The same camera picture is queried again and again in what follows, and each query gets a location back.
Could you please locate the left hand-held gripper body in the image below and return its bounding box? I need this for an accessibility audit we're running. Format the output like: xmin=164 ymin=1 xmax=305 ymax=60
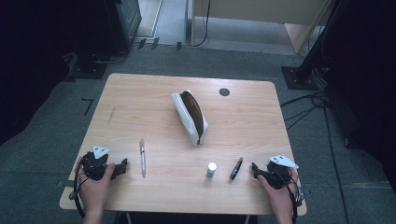
xmin=81 ymin=144 xmax=110 ymax=181

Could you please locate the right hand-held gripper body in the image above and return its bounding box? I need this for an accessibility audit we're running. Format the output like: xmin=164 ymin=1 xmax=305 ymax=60
xmin=260 ymin=154 xmax=300 ymax=189

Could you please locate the black marker pen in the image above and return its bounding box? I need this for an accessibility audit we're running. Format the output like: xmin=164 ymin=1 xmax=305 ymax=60
xmin=229 ymin=156 xmax=244 ymax=181

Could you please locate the clear silver pen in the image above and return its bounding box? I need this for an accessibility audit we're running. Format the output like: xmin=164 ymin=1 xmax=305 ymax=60
xmin=139 ymin=138 xmax=148 ymax=179

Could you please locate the small white green glue stick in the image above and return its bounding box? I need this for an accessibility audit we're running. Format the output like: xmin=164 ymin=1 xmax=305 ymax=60
xmin=205 ymin=161 xmax=218 ymax=180

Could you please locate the white pencil case brown lining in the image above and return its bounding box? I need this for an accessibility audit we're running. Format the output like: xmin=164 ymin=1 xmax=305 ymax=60
xmin=171 ymin=90 xmax=209 ymax=147

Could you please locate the person's right hand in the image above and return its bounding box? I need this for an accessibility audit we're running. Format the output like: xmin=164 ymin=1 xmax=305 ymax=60
xmin=257 ymin=167 xmax=301 ymax=218

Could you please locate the person's left hand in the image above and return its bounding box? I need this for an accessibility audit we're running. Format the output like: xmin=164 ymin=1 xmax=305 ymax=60
xmin=78 ymin=157 xmax=116 ymax=215

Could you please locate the black flat stand base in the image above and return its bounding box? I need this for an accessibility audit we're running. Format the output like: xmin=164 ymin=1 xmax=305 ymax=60
xmin=67 ymin=52 xmax=108 ymax=80

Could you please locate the black stand with square base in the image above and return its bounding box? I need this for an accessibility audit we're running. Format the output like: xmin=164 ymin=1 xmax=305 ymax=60
xmin=280 ymin=0 xmax=345 ymax=91

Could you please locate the black cabinet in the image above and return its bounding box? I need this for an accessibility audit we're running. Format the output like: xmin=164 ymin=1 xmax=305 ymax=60
xmin=104 ymin=0 xmax=143 ymax=54

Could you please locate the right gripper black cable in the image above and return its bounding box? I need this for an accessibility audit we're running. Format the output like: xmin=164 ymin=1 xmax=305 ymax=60
xmin=279 ymin=169 xmax=304 ymax=224

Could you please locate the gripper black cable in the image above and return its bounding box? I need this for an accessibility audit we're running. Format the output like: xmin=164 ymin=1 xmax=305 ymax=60
xmin=279 ymin=169 xmax=304 ymax=224
xmin=72 ymin=167 xmax=87 ymax=219

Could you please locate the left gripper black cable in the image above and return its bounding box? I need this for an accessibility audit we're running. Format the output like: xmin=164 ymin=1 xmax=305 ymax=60
xmin=72 ymin=167 xmax=87 ymax=219

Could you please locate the long black floor cable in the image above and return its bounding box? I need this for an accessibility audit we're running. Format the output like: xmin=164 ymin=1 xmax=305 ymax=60
xmin=323 ymin=105 xmax=352 ymax=224

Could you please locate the bundle of black floor cables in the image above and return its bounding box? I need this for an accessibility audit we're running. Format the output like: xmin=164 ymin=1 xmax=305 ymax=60
xmin=279 ymin=91 xmax=330 ymax=131

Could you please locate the grey looped floor cable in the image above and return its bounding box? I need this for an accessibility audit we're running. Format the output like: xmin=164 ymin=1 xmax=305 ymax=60
xmin=92 ymin=50 xmax=129 ymax=65

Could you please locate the black hanging cable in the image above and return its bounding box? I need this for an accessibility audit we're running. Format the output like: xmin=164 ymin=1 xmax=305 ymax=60
xmin=191 ymin=0 xmax=211 ymax=48

